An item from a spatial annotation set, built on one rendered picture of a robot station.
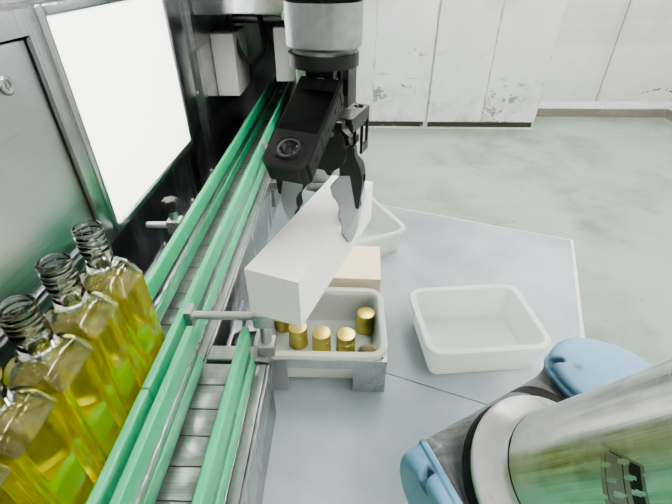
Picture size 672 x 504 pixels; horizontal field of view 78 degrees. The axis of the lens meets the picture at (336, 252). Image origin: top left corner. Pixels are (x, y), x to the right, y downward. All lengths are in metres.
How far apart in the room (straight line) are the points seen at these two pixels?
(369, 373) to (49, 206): 0.53
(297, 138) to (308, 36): 0.09
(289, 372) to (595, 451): 0.55
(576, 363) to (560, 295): 0.62
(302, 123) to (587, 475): 0.33
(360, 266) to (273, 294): 0.48
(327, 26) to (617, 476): 0.38
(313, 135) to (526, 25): 3.97
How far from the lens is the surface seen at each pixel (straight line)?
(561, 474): 0.28
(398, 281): 0.98
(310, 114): 0.41
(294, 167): 0.37
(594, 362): 0.46
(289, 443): 0.72
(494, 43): 4.26
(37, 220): 0.65
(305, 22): 0.43
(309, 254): 0.44
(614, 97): 5.39
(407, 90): 4.18
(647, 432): 0.24
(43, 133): 0.67
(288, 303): 0.43
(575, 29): 5.00
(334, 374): 0.73
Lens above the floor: 1.37
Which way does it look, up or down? 35 degrees down
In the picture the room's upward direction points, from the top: straight up
